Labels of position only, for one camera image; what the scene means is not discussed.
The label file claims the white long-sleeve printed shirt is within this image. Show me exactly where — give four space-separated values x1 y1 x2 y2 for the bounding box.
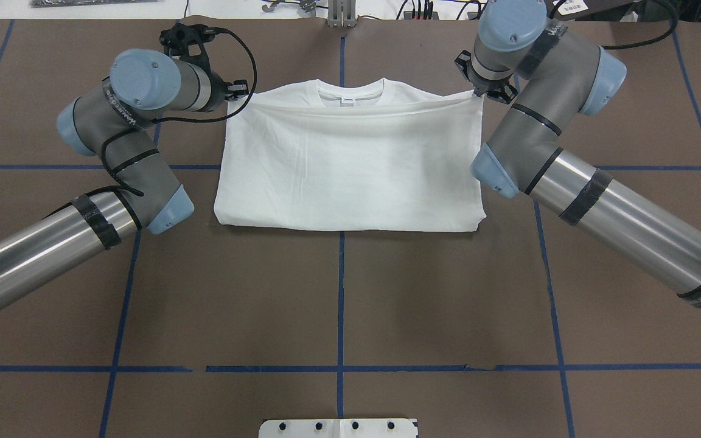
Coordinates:
214 78 485 232

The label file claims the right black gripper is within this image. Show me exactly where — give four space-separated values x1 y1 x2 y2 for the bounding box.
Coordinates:
454 50 518 103

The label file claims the aluminium frame post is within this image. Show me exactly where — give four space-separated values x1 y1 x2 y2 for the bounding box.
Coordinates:
326 0 358 29

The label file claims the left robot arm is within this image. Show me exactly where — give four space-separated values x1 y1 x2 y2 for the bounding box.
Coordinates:
0 48 258 312

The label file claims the white central pillar with base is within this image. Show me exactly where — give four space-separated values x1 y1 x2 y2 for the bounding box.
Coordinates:
257 418 419 437

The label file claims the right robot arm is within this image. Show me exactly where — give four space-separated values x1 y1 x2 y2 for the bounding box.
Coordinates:
455 1 701 310

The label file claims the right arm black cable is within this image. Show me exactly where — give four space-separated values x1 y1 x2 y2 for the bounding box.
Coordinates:
545 0 680 50

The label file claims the orange black connector box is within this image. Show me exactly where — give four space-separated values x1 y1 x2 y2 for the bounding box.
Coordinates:
402 9 440 20

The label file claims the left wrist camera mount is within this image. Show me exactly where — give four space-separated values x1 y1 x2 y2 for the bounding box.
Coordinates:
159 23 228 73

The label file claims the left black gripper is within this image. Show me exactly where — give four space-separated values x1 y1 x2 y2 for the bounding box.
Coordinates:
204 72 249 112

